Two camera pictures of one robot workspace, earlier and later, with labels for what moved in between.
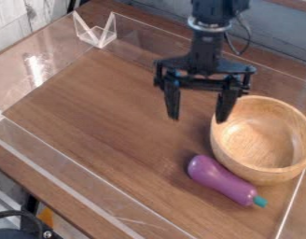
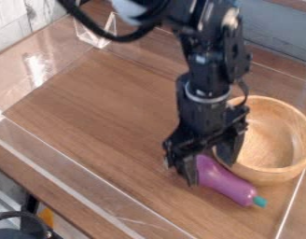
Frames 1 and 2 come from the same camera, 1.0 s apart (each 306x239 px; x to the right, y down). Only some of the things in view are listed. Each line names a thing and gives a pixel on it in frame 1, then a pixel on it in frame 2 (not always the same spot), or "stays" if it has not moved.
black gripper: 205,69 → 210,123
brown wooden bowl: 261,141 stays
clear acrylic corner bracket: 96,35 stays
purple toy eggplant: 206,173 stays
